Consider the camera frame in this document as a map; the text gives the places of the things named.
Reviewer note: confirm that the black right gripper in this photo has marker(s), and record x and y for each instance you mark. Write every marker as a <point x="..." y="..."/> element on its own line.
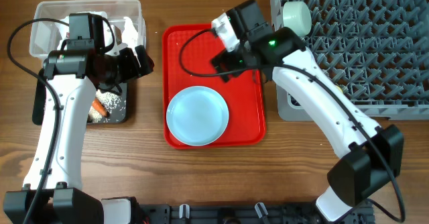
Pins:
<point x="223" y="59"/>

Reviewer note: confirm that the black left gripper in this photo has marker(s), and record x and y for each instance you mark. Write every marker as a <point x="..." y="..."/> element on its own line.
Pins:
<point x="133" y="70"/>

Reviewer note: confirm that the white rice pile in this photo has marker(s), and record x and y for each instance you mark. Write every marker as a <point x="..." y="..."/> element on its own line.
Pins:
<point x="115" y="105"/>

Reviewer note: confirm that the orange carrot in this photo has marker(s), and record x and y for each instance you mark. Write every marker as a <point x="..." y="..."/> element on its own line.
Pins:
<point x="97" y="106"/>

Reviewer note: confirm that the white paper napkin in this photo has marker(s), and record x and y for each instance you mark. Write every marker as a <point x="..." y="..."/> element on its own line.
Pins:
<point x="129" y="34"/>

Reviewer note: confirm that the mint green bowl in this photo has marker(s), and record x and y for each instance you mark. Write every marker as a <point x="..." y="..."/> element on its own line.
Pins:
<point x="297" y="17"/>

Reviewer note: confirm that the light blue plate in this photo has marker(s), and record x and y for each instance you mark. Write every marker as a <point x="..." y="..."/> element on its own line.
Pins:
<point x="197" y="116"/>

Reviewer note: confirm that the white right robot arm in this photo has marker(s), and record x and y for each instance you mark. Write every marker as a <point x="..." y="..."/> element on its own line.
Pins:
<point x="370" y="156"/>

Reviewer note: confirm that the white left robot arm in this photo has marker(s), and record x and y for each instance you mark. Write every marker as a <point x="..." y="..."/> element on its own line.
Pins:
<point x="52" y="189"/>

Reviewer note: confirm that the black waste tray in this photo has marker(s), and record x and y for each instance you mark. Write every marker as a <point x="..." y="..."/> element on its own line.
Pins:
<point x="40" y="100"/>

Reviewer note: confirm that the grey dishwasher rack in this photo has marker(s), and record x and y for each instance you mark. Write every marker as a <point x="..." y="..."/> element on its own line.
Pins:
<point x="376" y="51"/>

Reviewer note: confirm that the clear plastic bin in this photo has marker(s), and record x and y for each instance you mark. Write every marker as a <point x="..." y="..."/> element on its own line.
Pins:
<point x="45" y="34"/>

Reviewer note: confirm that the red plastic tray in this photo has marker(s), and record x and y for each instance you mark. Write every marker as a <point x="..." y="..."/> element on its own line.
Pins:
<point x="243" y="95"/>

